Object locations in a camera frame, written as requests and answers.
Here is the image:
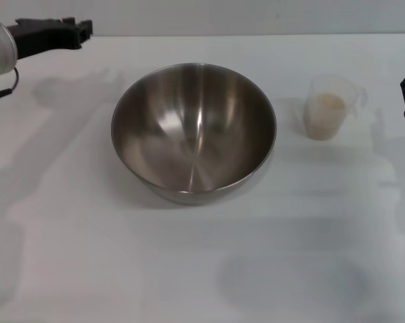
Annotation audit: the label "stainless steel mixing bowl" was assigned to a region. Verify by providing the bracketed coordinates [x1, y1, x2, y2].
[110, 62, 277, 206]

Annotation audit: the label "white rice grains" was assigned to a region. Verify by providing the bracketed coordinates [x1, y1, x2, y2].
[308, 92, 346, 140]

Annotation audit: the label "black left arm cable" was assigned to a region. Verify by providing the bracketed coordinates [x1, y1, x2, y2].
[0, 66, 21, 102]

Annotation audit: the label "clear plastic measuring cup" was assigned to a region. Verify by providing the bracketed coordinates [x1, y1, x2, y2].
[306, 74, 369, 141]

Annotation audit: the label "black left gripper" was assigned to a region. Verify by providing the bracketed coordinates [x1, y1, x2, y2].
[7, 16, 94, 61]

